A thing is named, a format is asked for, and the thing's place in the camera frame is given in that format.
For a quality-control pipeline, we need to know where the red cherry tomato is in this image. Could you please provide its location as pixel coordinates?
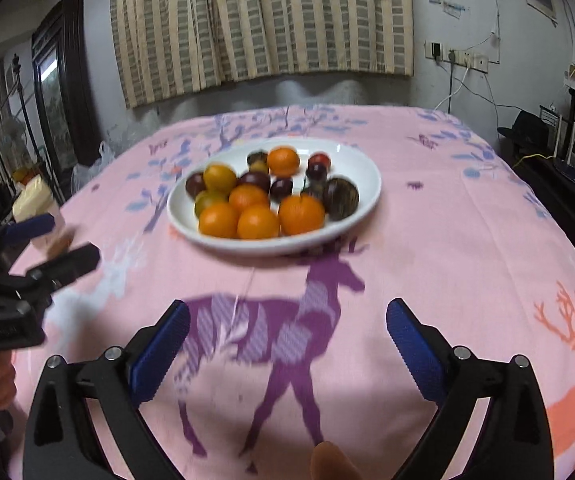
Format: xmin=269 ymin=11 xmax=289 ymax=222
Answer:
xmin=308 ymin=152 xmax=331 ymax=169

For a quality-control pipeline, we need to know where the small yellow green fruit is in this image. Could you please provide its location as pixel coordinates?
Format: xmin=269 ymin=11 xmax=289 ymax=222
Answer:
xmin=248 ymin=159 xmax=269 ymax=174

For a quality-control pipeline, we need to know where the orange kumquat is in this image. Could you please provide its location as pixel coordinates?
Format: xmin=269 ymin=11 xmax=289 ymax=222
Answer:
xmin=228 ymin=184 xmax=270 ymax=214

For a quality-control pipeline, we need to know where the yellow orange kumquat fruit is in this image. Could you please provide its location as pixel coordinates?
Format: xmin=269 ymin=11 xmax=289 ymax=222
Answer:
xmin=203 ymin=162 xmax=238 ymax=195

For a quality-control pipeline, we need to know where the striped beige curtain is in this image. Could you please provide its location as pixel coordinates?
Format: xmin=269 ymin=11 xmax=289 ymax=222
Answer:
xmin=110 ymin=0 xmax=414 ymax=108

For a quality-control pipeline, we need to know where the dark wooden cabinet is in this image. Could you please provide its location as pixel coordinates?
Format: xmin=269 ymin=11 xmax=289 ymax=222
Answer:
xmin=30 ymin=0 xmax=104 ymax=172

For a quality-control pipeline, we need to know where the small orange tangerine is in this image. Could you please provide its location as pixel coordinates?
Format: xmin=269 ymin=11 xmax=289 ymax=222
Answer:
xmin=199 ymin=203 xmax=239 ymax=238

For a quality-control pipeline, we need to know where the small brown passion fruit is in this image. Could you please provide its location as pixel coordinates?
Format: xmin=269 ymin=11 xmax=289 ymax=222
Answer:
xmin=246 ymin=150 xmax=268 ymax=166

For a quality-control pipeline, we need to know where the white plastic bag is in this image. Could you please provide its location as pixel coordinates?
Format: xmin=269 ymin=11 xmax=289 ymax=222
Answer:
xmin=71 ymin=141 xmax=115 ymax=195

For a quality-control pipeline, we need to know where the white wall power strip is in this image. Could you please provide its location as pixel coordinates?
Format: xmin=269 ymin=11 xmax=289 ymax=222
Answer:
xmin=424 ymin=41 xmax=489 ymax=74

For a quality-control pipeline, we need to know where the green yellow plum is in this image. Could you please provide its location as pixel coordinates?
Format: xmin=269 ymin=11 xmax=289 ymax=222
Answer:
xmin=194 ymin=190 xmax=228 ymax=219

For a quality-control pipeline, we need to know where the dark purple plum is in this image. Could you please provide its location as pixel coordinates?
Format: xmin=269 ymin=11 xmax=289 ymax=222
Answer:
xmin=238 ymin=171 xmax=271 ymax=194
xmin=184 ymin=171 xmax=206 ymax=200

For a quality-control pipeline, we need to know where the black shelf rack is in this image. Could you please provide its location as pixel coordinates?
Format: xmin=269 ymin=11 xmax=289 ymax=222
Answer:
xmin=497 ymin=88 xmax=575 ymax=247

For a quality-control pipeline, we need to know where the cream lidded drink jar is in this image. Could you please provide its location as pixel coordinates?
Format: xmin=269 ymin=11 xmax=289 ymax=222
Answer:
xmin=11 ymin=173 xmax=75 ymax=260

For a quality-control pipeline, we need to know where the right hand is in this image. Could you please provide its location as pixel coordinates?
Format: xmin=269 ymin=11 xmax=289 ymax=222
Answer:
xmin=309 ymin=441 xmax=362 ymax=480

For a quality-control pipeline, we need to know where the pink printed tablecloth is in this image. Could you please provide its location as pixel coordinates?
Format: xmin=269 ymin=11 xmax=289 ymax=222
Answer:
xmin=15 ymin=105 xmax=575 ymax=479

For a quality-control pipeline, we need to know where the dark cherry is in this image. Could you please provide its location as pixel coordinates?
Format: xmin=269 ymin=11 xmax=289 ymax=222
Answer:
xmin=269 ymin=177 xmax=294 ymax=204

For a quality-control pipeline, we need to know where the orange tangerine on plate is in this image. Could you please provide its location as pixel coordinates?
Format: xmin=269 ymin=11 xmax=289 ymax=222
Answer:
xmin=267 ymin=146 xmax=301 ymax=178

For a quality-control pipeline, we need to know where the large orange front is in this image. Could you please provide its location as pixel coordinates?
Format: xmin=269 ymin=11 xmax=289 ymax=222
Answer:
xmin=237 ymin=205 xmax=281 ymax=240

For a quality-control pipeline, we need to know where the dark mangosteen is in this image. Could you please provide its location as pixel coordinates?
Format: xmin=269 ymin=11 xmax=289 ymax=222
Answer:
xmin=322 ymin=177 xmax=359 ymax=221

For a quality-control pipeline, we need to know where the white oval plate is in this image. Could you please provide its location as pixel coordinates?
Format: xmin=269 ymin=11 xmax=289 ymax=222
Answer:
xmin=167 ymin=136 xmax=382 ymax=257

